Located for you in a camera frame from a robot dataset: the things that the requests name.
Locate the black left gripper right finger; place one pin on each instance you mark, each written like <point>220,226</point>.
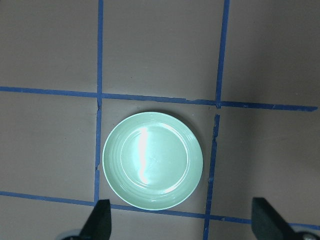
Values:
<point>267,223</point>

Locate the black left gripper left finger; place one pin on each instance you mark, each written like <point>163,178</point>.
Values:
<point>99,223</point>

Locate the blue tape strip left vertical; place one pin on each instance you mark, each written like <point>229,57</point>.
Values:
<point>99,88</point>

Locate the blue tape strip vertical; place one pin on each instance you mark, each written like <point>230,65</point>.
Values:
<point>99,88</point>
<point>216,123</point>

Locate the blue tape strip lower horizontal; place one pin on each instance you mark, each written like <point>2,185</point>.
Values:
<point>128,208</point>

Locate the blue tape strip horizontal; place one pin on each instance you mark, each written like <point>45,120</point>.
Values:
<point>172,100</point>
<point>128,208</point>

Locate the light green round plate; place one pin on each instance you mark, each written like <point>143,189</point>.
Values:
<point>152,161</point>

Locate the blue tape strip upper horizontal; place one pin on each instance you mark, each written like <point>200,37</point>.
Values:
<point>172,100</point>

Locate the blue tape strip right vertical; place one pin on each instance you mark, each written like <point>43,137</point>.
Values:
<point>216,123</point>

